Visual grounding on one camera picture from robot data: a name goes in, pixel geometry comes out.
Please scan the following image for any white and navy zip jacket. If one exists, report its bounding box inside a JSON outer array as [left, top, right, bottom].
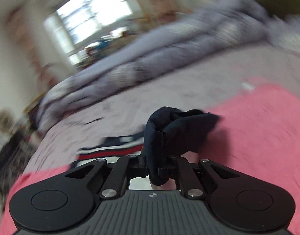
[[71, 107, 220, 186]]

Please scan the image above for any pink bunny print blanket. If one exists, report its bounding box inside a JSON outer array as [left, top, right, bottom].
[[10, 84, 300, 234]]

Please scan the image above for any white desk fan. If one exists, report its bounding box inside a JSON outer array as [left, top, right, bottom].
[[0, 109, 15, 134]]

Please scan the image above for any purple bed sheet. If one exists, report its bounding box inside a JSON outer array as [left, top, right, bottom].
[[25, 42, 300, 172]]

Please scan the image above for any white window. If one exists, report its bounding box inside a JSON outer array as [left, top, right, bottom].
[[44, 0, 133, 66]]

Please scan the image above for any purple folded quilt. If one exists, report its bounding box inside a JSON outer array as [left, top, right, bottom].
[[36, 0, 269, 134]]

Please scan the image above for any purple patterned pillow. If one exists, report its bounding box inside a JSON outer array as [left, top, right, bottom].
[[266, 14, 300, 56]]

